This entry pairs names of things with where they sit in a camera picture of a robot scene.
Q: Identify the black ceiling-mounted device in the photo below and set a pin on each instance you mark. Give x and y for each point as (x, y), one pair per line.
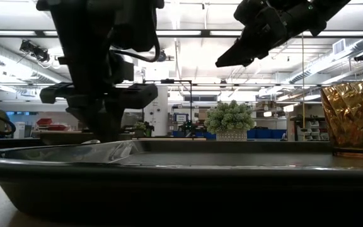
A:
(35, 50)

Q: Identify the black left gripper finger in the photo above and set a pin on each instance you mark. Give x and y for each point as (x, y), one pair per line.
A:
(90, 121)
(113, 123)

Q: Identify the small background potted plant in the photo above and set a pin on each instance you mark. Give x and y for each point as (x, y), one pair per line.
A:
(142, 127)

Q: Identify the small green potted plant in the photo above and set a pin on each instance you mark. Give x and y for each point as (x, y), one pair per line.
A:
(229, 119)

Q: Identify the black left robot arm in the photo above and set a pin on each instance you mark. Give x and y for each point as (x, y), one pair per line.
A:
(80, 25)

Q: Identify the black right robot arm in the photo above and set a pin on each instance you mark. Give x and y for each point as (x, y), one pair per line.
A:
(332, 8)

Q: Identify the white building pillar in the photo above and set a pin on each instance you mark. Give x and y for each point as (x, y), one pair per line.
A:
(157, 113)

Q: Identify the black rectangular serving tray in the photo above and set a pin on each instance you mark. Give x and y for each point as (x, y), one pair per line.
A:
(181, 189)

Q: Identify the blue storage bins row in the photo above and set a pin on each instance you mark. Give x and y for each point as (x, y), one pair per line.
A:
(266, 133)

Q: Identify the red storage bin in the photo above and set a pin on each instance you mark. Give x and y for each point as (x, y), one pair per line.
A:
(54, 127)

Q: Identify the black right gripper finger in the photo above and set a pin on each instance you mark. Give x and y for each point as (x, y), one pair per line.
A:
(232, 55)
(247, 59)

